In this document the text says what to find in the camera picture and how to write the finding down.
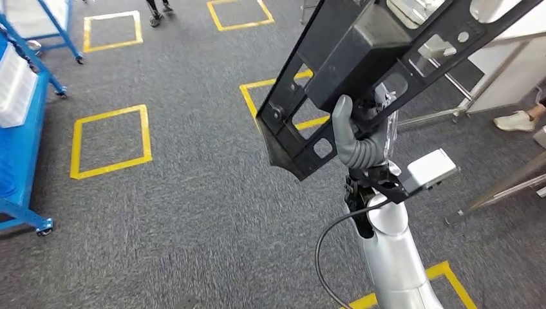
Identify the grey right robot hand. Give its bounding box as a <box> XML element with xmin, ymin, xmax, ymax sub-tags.
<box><xmin>332</xmin><ymin>83</ymin><xmax>400</xmax><ymax>162</ymax></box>

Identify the black plastic frame part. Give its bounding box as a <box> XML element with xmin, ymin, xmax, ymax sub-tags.
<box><xmin>256</xmin><ymin>0</ymin><xmax>543</xmax><ymax>182</ymax></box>

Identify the blue metal shelf rack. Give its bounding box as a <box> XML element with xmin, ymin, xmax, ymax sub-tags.
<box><xmin>0</xmin><ymin>0</ymin><xmax>84</xmax><ymax>65</ymax></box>
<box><xmin>0</xmin><ymin>12</ymin><xmax>68</xmax><ymax>238</ymax></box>

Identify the person's foot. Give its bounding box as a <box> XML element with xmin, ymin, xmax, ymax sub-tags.
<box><xmin>494</xmin><ymin>98</ymin><xmax>546</xmax><ymax>133</ymax></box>

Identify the white panel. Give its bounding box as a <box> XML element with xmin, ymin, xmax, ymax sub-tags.
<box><xmin>467</xmin><ymin>0</ymin><xmax>546</xmax><ymax>114</ymax></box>

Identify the person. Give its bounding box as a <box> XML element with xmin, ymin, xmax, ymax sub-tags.
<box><xmin>145</xmin><ymin>0</ymin><xmax>175</xmax><ymax>28</ymax></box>

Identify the yellow floor tape square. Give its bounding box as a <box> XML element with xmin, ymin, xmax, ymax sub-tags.
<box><xmin>69</xmin><ymin>104</ymin><xmax>153</xmax><ymax>180</ymax></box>

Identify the white plastic bin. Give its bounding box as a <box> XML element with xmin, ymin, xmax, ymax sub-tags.
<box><xmin>0</xmin><ymin>42</ymin><xmax>39</xmax><ymax>129</ymax></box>
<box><xmin>0</xmin><ymin>0</ymin><xmax>71</xmax><ymax>39</ymax></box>

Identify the black camera bracket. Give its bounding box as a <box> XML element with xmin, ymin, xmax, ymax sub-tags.
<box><xmin>347</xmin><ymin>164</ymin><xmax>459</xmax><ymax>205</ymax></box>

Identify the silver metal frame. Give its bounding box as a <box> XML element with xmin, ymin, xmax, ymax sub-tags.
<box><xmin>397</xmin><ymin>40</ymin><xmax>532</xmax><ymax>129</ymax></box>
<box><xmin>444</xmin><ymin>151</ymin><xmax>546</xmax><ymax>225</ymax></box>

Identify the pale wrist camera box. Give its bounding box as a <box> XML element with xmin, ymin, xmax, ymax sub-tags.
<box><xmin>402</xmin><ymin>148</ymin><xmax>458</xmax><ymax>195</ymax></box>

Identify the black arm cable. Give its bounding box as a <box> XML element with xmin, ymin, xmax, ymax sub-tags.
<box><xmin>314</xmin><ymin>199</ymin><xmax>393</xmax><ymax>309</ymax></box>

